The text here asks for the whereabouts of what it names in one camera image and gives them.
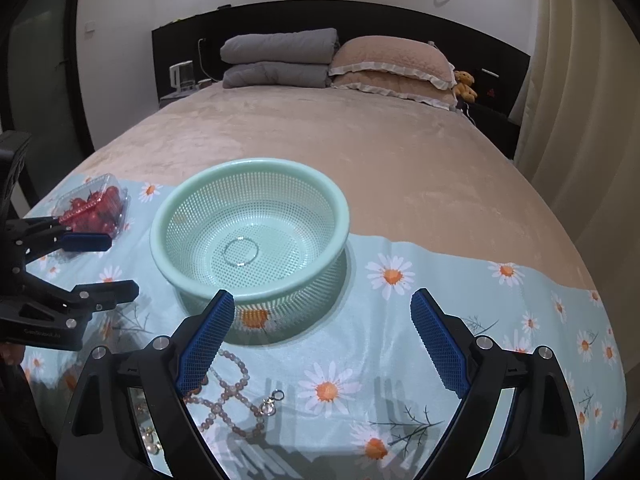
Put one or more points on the white bedside device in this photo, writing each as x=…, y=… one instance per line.
x=181, y=77

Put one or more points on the upper grey folded pillow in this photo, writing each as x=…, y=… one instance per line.
x=315, y=46

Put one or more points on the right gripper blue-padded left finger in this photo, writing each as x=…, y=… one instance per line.
x=172, y=366

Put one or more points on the silver oval pendant charm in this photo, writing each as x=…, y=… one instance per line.
x=268, y=407

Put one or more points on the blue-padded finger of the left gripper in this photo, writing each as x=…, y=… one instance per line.
x=95, y=297
x=82, y=241

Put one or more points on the upper beige ruffled pillow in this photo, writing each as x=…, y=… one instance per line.
x=399, y=56

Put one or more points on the light blue daisy cloth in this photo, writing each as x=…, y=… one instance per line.
x=362, y=397

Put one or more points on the beige bed blanket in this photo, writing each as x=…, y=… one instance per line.
x=410, y=172

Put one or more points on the black headboard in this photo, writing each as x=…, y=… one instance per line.
x=498, y=68

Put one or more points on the cream curtain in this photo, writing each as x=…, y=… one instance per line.
x=579, y=143

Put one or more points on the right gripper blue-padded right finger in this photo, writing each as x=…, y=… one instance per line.
x=475, y=372

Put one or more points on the small brown teddy bear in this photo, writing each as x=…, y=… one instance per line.
x=463, y=87

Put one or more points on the grey folded pillow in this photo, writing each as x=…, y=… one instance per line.
x=315, y=46
x=276, y=74

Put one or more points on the lower beige ruffled pillow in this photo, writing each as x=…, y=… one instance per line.
x=396, y=86

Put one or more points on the clear box of cherry tomatoes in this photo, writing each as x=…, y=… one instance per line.
x=98, y=206

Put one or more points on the lower grey folded pillow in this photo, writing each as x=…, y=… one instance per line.
x=276, y=74

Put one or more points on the mint green plastic colander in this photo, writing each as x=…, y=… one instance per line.
x=261, y=228

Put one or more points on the beige ruffled pillow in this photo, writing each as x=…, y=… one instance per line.
x=396, y=86
x=399, y=56

